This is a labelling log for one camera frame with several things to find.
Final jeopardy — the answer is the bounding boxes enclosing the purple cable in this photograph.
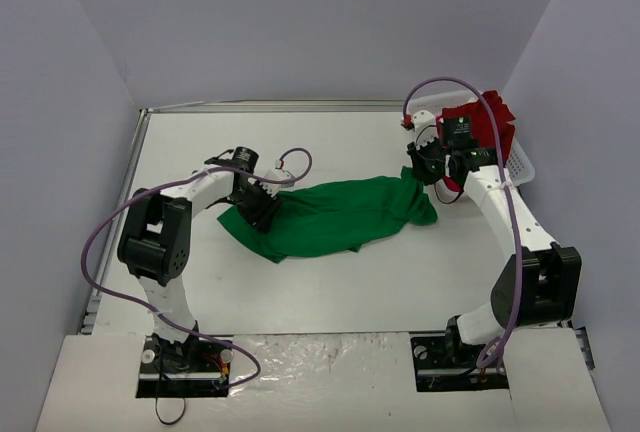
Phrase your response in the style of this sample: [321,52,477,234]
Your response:
[80,147,313,396]
[403,76,526,373]

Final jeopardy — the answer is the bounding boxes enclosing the thin black cable loop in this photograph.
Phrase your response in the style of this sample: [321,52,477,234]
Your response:
[153,366,187,426]

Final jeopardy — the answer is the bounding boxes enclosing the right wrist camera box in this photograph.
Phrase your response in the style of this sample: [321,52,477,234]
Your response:
[401,110,436,133]

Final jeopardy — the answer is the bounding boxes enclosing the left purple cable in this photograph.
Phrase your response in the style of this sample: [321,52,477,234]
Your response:
[80,147,313,396]

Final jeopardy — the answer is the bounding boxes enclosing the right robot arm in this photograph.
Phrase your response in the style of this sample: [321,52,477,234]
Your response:
[407,110,582,365]

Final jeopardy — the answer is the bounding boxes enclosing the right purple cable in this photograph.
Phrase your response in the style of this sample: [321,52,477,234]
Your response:
[403,76,526,373]

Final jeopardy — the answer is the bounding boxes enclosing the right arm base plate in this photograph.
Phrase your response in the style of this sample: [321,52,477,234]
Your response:
[410,331,509,393]

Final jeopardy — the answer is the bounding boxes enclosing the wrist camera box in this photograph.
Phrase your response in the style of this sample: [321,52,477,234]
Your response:
[401,110,436,133]
[260,169,296,196]

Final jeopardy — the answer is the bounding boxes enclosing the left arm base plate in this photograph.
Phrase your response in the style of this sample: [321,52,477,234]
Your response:
[135,336,230,399]

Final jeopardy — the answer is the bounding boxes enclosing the white plastic basket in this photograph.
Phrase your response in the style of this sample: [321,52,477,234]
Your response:
[407,90,535,187]

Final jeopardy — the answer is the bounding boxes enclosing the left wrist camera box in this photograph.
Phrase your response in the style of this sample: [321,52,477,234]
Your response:
[260,169,296,196]

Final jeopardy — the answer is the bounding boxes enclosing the green t shirt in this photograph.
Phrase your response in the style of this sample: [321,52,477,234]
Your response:
[218,167,438,264]

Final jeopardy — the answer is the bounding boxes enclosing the red t shirt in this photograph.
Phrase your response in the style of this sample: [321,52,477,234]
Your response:
[439,89,517,163]

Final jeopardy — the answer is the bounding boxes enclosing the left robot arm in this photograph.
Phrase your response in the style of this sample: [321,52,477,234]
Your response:
[117,147,292,370]

